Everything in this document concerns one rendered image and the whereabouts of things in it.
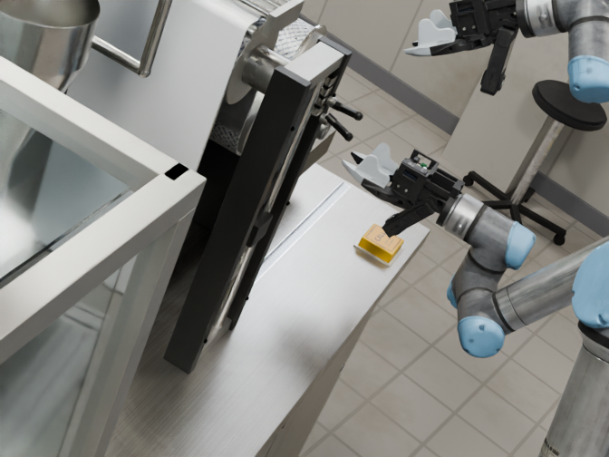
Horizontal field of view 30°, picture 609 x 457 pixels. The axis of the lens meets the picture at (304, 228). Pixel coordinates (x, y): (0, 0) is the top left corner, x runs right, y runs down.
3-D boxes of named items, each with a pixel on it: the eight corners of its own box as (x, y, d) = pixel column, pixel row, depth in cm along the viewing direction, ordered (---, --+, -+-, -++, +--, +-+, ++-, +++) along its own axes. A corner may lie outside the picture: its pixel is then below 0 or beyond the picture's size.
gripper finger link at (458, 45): (432, 41, 184) (484, 28, 181) (435, 51, 185) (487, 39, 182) (427, 48, 180) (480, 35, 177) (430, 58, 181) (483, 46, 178)
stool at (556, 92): (576, 231, 447) (647, 116, 416) (536, 273, 412) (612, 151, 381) (478, 168, 459) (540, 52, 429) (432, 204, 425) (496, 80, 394)
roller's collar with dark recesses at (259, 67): (270, 107, 168) (284, 71, 165) (236, 87, 169) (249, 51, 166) (288, 93, 173) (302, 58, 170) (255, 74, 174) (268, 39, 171)
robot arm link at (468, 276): (444, 320, 202) (470, 274, 196) (442, 282, 211) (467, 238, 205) (485, 334, 203) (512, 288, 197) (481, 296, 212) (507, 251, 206)
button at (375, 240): (388, 264, 220) (392, 255, 218) (357, 246, 221) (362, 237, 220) (400, 248, 225) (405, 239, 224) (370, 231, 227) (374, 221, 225)
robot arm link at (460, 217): (470, 229, 206) (457, 247, 200) (449, 217, 207) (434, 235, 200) (488, 197, 202) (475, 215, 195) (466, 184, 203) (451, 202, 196)
